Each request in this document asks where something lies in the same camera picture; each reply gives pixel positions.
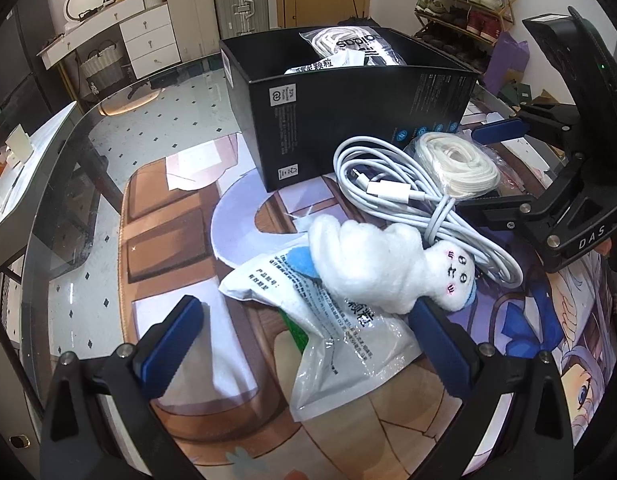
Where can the black cardboard box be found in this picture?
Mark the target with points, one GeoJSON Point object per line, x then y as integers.
{"type": "Point", "coordinates": [353, 125]}

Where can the woven laundry basket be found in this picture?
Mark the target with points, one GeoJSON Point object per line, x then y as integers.
{"type": "Point", "coordinates": [103, 67]}

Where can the purple bag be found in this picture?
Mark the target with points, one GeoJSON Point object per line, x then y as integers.
{"type": "Point", "coordinates": [508, 60]}

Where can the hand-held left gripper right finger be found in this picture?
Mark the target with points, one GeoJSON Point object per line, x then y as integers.
{"type": "Point", "coordinates": [441, 355]}

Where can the open cardboard box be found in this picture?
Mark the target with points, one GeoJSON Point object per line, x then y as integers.
{"type": "Point", "coordinates": [533, 95]}

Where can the printed cartoon desk mat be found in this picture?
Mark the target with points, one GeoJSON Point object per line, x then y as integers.
{"type": "Point", "coordinates": [188, 270]}

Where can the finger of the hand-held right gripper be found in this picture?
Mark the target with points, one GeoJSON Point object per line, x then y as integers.
{"type": "Point", "coordinates": [498, 131]}
{"type": "Point", "coordinates": [493, 210]}

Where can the black umbrella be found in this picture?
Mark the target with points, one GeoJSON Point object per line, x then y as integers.
{"type": "Point", "coordinates": [358, 17]}

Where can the dark grey refrigerator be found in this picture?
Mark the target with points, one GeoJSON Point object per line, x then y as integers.
{"type": "Point", "coordinates": [23, 70]}

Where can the beige suitcase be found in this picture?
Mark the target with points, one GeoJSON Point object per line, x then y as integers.
{"type": "Point", "coordinates": [191, 10]}

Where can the grey white coffee table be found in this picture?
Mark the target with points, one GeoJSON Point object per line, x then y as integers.
{"type": "Point", "coordinates": [28, 200]}

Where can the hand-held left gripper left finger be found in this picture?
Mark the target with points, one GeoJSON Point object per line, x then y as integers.
{"type": "Point", "coordinates": [171, 345]}

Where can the grey drawer cabinet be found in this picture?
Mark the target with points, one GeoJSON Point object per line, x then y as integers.
{"type": "Point", "coordinates": [8, 370]}

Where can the white vanity desk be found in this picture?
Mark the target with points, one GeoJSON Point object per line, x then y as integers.
{"type": "Point", "coordinates": [143, 35]}

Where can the white plush toy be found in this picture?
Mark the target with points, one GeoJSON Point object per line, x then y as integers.
{"type": "Point", "coordinates": [373, 265]}

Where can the wooden shoe rack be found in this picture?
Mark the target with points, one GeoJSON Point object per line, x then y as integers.
{"type": "Point", "coordinates": [463, 5]}

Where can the clear printed plastic bag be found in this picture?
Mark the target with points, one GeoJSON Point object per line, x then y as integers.
{"type": "Point", "coordinates": [348, 42]}

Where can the white printed foil packet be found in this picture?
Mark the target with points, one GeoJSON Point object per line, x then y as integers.
{"type": "Point", "coordinates": [338, 345]}
{"type": "Point", "coordinates": [313, 66]}

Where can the round wooden board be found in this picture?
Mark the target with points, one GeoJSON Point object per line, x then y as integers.
{"type": "Point", "coordinates": [131, 101]}

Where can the silver suitcase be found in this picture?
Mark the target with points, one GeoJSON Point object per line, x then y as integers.
{"type": "Point", "coordinates": [241, 0]}

